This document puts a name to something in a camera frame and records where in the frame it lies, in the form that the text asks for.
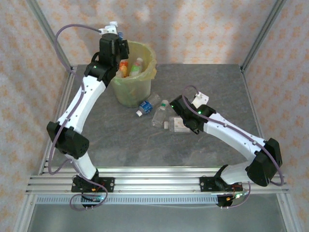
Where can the square clear bottle white label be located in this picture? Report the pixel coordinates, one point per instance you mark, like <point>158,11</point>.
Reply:
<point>177,125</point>

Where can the orange label plastic bottle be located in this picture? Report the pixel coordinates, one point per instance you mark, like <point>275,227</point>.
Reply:
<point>123,68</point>

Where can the clear bottle green cap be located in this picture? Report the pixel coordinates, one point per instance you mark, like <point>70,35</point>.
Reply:
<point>159,116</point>

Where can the blue label plastic bottle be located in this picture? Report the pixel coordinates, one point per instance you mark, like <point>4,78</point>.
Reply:
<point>146,106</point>

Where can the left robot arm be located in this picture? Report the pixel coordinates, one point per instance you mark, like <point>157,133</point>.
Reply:
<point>82,101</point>

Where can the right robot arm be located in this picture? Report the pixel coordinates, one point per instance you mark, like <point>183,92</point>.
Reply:
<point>231,135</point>

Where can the yellow plastic bin liner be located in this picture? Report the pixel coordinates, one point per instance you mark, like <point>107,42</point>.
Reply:
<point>149,62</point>

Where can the yellow-green plastic bin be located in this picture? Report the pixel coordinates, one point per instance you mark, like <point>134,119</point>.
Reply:
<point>130,96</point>

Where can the small circuit board green light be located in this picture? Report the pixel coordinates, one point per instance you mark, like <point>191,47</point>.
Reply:
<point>95,198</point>
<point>236,196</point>

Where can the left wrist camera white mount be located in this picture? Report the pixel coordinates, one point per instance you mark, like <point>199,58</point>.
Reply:
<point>109,30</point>

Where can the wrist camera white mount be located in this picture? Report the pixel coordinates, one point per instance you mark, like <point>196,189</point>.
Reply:
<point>200,100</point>
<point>109,30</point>

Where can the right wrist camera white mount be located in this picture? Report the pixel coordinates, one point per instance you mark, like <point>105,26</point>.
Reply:
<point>200,100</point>

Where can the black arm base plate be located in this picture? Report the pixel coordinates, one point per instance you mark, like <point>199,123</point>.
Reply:
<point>108,184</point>
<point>206,184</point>

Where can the aluminium side rail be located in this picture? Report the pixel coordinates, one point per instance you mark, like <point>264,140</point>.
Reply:
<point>60,104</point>
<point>251,101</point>

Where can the aluminium base rail beam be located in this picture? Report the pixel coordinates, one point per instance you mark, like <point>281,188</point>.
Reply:
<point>157,180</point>

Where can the aluminium frame post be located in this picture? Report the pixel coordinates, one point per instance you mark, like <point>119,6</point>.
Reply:
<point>48,31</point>
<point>264,31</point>

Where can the aluminium frame leg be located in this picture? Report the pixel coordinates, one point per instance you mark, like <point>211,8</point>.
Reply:
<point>288,215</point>
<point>24,215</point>

